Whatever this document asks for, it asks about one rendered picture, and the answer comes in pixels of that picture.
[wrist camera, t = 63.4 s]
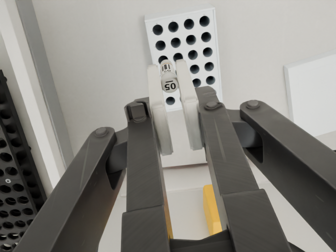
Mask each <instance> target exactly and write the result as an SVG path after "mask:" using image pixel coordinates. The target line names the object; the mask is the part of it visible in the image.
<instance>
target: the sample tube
mask: <svg viewBox="0 0 336 252"><path fill-rule="evenodd" d="M160 75H161V87H162V89H163V91H164V92H166V93H173V92H175V91H176V90H177V89H178V86H179V84H178V78H177V76H176V74H175V70H174V67H173V64H172V62H171V61H170V60H168V59H165V60H163V61H162V62H161V63H160Z"/></svg>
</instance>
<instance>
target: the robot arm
mask: <svg viewBox="0 0 336 252"><path fill-rule="evenodd" d="M175 68H176V75H177V80H178V87H179V93H180V99H181V105H182V110H183V115H184V120H185V125H186V130H187V135H188V140H189V145H190V149H192V150H193V151H196V150H202V149H203V148H204V150H205V158H206V162H207V164H208V168H209V173H210V178H211V182H212V187H213V192H214V196H215V201H216V205H217V210H218V215H219V219H220V224H221V228H222V231H221V232H218V233H216V234H213V235H211V236H208V237H206V238H203V239H200V240H193V239H174V237H173V230H172V224H171V218H170V211H169V205H168V199H167V193H166V186H165V180H164V174H163V167H162V161H161V156H160V155H162V156H167V155H172V153H173V152H174V150H173V145H172V139H171V134H170V128H169V123H168V117H167V111H166V106H165V100H164V95H163V90H162V85H161V79H160V74H159V69H158V65H156V64H151V65H148V67H147V78H148V91H149V97H143V98H138V99H135V100H134V101H132V102H130V103H128V104H127V105H125V107H124V111H125V115H126V119H127V127H126V128H124V129H122V130H120V131H117V132H115V130H114V128H112V127H107V126H106V127H100V128H97V129H96V130H94V131H93V132H92V133H91V134H90V135H89V136H88V138H87V139H86V141H85V142H84V144H83V145H82V147H81V148H80V150H79V151H78V153H77V154H76V156H75V157H74V159H73V160H72V162H71V163H70V165H69V166H68V168H67V169H66V171H65V172H64V174H63V176H62V177H61V179H60V180H59V182H58V183H57V185H56V186H55V188H54V189H53V191H52V192H51V194H50V195H49V197H48V198H47V200H46V201H45V203H44V204H43V206H42V207H41V209H40V210H39V212H38V213H37V215H36V216H35V218H34V219H33V221H32V222H31V224H30V225H29V227H28V229H27V230H26V232H25V233H24V235H23V236H22V238H21V239H20V241H19V242H18V244H17V245H16V247H15V248H14V250H13V251H12V252H96V251H97V248H98V246H99V243H100V240H101V238H102V235H103V233H104V230H105V227H106V225H107V222H108V220H109V217H110V214H111V212H112V209H113V207H114V204H115V201H116V199H117V196H118V194H119V191H120V188H121V186H122V183H123V181H124V178H125V175H126V212H123V213H122V218H121V248H120V252H305V251H304V250H302V249H301V248H299V247H297V246H296V245H294V244H292V243H291V242H289V241H288V240H287V238H286V236H285V233H284V231H283V229H282V227H281V224H280V222H279V220H278V217H277V215H276V213H275V211H274V208H273V206H272V204H271V202H270V199H269V197H268V195H267V193H266V191H265V189H263V188H261V189H259V186H258V184H257V181H256V179H255V177H254V174H253V172H252V169H251V167H250V165H249V162H248V160H247V157H248V158H249V159H250V160H251V162H252V163H253V164H254V165H255V166H256V167H257V168H258V169H259V170H260V171H261V173H262V174H263V175H264V176H265V177H266V178H267V179H268V180H269V181H270V182H271V184H272V185H273V186H274V187H275V188H276V189H277V190H278V191H279V192H280V193H281V195H282V196H283V197H284V198H285V199H286V200H287V201H288V202H289V203H290V204H291V206H292V207H293V208H294V209H295V210H296V211H297V212H298V213H299V214H300V216H301V217H302V218H303V219H304V220H305V221H306V222H307V223H308V224H309V225H310V227H311V228H312V229H313V230H314V231H315V232H316V233H317V234H318V235H319V236H320V238H321V239H322V240H323V241H324V242H325V243H326V244H327V245H328V246H329V247H330V249H331V250H332V251H333V252H336V152H335V151H333V150H332V149H331V148H329V147H328V146H326V145H325V144H323V143H322V142H321V141H319V140H318V139H316V138H315V137H313V136H312V135H311V134H309V133H308V132H306V131H305V130H304V129H302V128H301V127H299V126H298V125H296V124H295V123H294V122H292V121H291V120H289V119H288V118H286V117H285V116H284V115H282V114H281V113H279V112H278V111H276V110H275V109H274V108H272V107H271V106H269V105H268V104H267V103H265V102H263V101H260V100H256V99H254V100H248V101H245V102H243V103H242V104H240V107H239V109H227V108H226V107H225V105H224V104H223V103H222V102H220V101H219V99H218V97H217V95H216V93H215V90H214V88H212V87H211V86H209V85H207V86H201V87H195V88H194V85H193V82H192V78H191V75H190V72H189V69H188V66H187V63H186V60H184V59H179V60H176V62H175ZM246 156H247V157H246ZM126 168H127V170H126Z"/></svg>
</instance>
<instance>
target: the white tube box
mask: <svg viewBox="0 0 336 252"><path fill-rule="evenodd" d="M144 21H145V27H146V32H147V37H148V42H149V47H150V52H151V57H152V63H153V65H154V64H156V66H157V65H158V71H159V76H160V79H161V71H160V70H161V67H160V65H161V62H162V61H163V60H169V61H171V62H172V65H173V68H174V71H175V75H176V77H177V72H176V66H175V62H177V61H176V60H181V59H184V61H186V64H187V67H188V70H189V73H190V76H191V79H192V83H193V86H194V88H198V87H204V86H210V87H212V88H213V89H214V91H215V93H216V95H217V98H218V100H219V102H221V103H222V102H223V93H222V81H221V69H220V58H219V46H218V34H217V22H216V10H215V7H214V6H212V5H211V4H210V3H205V4H200V5H195V6H189V7H184V8H179V9H173V10H168V11H163V12H157V13H152V14H146V15H144ZM162 92H163V97H164V103H165V108H166V112H172V111H178V110H182V109H183V108H182V102H181V97H180V91H179V87H178V88H177V90H176V91H175V92H172V93H167V92H165V91H164V90H163V89H162Z"/></svg>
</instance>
